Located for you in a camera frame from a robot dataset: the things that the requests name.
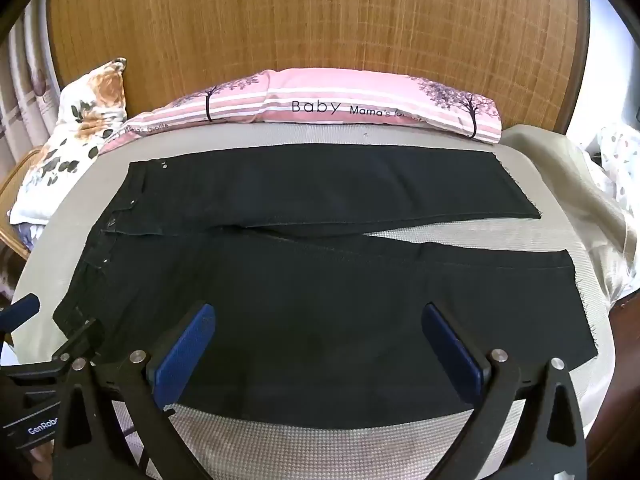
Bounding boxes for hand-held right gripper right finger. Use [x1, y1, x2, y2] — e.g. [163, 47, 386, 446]
[421, 302, 587, 480]

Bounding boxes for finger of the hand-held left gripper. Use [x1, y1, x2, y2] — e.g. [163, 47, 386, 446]
[50, 318, 104, 377]
[0, 294, 41, 337]

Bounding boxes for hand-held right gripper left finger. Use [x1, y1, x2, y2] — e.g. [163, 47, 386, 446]
[52, 302, 218, 480]

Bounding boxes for black pants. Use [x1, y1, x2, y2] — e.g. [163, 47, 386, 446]
[52, 147, 598, 431]

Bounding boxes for wooden chair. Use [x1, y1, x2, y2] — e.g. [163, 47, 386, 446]
[0, 145, 46, 261]

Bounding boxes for floral pillow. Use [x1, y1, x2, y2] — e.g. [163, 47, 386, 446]
[10, 57, 132, 226]

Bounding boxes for beige blanket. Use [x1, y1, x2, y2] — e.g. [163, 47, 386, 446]
[500, 124, 640, 311]

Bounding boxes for pale curtain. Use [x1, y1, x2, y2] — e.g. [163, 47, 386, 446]
[0, 5, 63, 181]

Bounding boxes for white floral cloth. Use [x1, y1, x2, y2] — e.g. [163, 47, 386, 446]
[570, 122, 640, 221]

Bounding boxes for pink striped pillow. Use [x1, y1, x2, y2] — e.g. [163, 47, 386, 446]
[97, 66, 502, 157]

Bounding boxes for wooden headboard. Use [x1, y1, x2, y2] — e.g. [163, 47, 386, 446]
[46, 0, 591, 133]

